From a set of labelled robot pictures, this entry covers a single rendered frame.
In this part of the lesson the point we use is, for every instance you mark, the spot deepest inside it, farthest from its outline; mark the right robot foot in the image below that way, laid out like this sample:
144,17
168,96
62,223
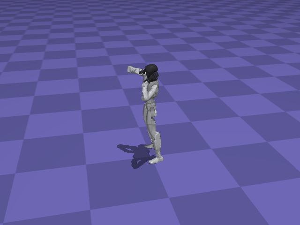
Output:
149,146

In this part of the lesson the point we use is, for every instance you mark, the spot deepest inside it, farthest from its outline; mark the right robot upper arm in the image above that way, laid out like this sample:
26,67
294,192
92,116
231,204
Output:
128,70

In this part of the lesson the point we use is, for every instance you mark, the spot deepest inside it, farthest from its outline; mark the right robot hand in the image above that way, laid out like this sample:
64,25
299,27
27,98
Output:
142,71

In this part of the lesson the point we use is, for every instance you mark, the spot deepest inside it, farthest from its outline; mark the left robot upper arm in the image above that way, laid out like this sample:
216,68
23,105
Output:
154,90

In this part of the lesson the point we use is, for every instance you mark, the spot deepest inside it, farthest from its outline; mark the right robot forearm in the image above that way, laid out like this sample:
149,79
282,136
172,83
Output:
135,70

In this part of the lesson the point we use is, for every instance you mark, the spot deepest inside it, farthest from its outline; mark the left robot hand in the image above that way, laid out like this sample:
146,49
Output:
152,78

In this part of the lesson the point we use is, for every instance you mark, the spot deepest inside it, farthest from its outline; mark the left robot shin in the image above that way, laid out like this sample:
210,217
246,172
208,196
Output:
157,144

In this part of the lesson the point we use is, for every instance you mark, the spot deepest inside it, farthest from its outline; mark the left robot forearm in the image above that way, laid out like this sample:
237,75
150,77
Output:
144,90

